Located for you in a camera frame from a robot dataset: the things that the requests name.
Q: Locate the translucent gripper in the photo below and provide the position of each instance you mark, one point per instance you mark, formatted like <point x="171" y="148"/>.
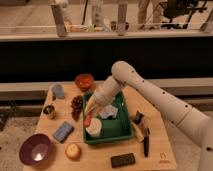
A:
<point x="92" y="108"/>

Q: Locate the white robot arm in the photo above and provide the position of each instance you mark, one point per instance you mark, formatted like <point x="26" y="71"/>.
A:
<point x="192" y="122"/>

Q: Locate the white paper cup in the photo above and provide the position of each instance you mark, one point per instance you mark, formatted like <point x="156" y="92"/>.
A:
<point x="93" y="127"/>

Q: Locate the grey blue cup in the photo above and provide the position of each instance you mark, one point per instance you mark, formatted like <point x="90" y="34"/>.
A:
<point x="57" y="91"/>

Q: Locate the crumpled grey cloth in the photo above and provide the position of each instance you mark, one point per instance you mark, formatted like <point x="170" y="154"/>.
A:
<point x="109" y="111"/>

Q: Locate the dark grape bunch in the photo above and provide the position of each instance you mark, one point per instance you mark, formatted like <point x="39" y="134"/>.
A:
<point x="77" y="106"/>

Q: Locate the orange bowl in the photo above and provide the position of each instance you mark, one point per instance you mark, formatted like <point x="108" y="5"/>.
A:
<point x="84" y="81"/>

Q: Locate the green plastic tray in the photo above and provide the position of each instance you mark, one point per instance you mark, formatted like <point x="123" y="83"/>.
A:
<point x="113" y="129"/>

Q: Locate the blue sponge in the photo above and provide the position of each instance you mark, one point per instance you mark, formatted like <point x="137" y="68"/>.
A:
<point x="63" y="132"/>

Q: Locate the small metal can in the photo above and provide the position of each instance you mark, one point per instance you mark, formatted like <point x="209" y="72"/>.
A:
<point x="49" y="111"/>

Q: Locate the yellow round fruit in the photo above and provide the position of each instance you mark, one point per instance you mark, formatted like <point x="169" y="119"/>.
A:
<point x="73" y="151"/>

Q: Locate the black rectangular block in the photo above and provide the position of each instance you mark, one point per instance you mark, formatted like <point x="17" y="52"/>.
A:
<point x="122" y="160"/>

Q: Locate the purple bowl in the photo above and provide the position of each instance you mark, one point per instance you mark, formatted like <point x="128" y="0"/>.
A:
<point x="35" y="149"/>

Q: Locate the person in background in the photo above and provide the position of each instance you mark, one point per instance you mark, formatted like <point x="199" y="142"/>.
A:
<point x="149" y="14"/>

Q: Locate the black office chair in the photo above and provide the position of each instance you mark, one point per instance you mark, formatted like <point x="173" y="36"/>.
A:
<point x="175" y="8"/>

